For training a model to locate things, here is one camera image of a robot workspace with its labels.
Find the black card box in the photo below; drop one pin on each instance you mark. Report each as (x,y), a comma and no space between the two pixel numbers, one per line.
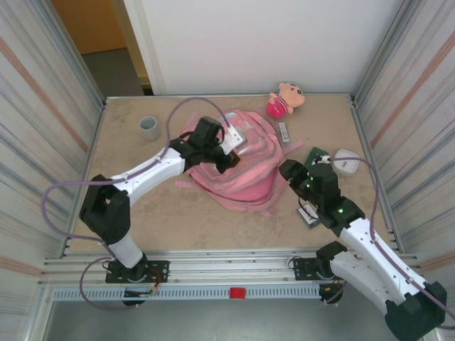
(306,217)

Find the pink backpack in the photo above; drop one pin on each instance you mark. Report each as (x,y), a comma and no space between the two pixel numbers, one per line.
(249,177)

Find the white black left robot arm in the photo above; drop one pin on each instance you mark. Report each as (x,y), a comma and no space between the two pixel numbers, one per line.
(149,170)

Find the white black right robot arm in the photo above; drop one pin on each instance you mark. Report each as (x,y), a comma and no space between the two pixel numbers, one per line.
(359,241)

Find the grey plastic cup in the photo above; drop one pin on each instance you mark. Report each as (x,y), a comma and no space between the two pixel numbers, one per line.
(149,129)

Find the pink plush toy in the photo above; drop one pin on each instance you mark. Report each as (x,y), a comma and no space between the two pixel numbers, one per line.
(284,101)

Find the orange wooden door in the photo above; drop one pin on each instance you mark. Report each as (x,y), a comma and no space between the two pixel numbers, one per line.
(89,25)

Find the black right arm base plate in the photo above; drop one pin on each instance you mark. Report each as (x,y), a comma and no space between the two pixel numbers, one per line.
(302,264)

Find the aluminium rail frame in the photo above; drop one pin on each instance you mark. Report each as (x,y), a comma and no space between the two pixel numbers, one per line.
(231,270)

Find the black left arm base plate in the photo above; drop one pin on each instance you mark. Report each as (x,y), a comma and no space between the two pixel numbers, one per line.
(160,266)

